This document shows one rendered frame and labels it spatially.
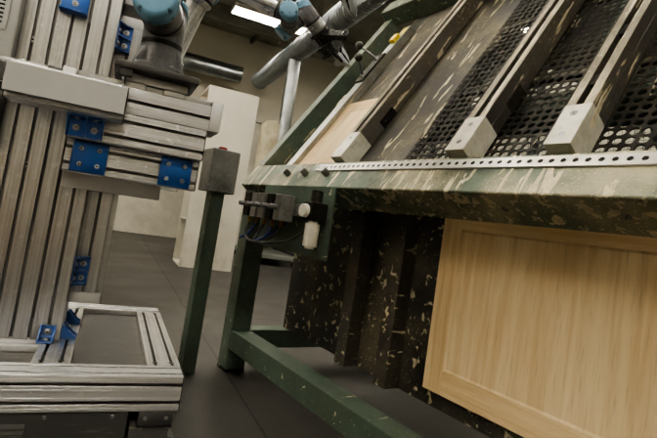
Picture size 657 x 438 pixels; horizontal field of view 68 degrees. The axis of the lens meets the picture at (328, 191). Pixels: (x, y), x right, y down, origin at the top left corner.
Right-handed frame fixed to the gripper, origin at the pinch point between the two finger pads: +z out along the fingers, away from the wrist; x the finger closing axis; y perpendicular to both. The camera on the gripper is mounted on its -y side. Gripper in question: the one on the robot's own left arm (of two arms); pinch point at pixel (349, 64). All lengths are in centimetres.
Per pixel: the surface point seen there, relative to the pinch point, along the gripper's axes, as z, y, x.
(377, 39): 8.8, 4.5, -40.8
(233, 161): -6, 35, 60
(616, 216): 12, -103, 111
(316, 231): 12, -17, 95
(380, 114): 7, -29, 46
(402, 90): 7.8, -34.2, 32.2
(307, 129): 11.9, 26.8, 20.4
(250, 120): 69, 290, -197
